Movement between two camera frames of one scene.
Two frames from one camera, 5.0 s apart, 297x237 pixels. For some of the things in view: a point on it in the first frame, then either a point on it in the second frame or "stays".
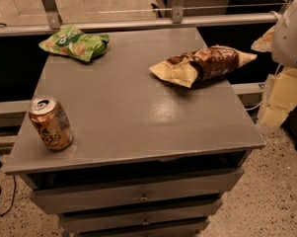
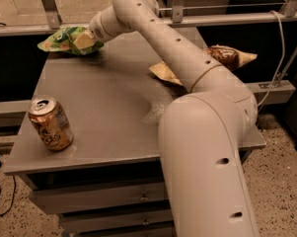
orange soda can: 51,122 stays
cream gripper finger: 264,42 → 84,41
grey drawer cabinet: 149,157 stays
